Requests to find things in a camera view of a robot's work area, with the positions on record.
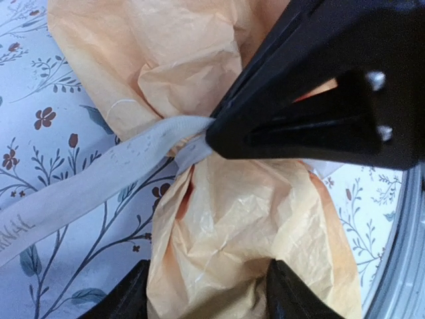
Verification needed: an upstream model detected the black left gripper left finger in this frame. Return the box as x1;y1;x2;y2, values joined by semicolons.
78;260;150;319

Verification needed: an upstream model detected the aluminium front rail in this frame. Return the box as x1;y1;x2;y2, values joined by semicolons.
363;165;424;318

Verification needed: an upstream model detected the white printed ribbon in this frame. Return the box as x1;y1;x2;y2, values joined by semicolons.
0;114;343;268

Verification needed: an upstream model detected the floral patterned tablecloth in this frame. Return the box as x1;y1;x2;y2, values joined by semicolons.
1;1;402;318

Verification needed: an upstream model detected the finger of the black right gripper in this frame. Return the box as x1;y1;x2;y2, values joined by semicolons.
206;70;424;170
213;1;424;120

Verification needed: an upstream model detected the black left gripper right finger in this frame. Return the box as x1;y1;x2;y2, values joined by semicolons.
266;260;343;319

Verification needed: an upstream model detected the orange paper flower bouquet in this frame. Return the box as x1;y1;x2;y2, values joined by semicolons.
48;1;362;318

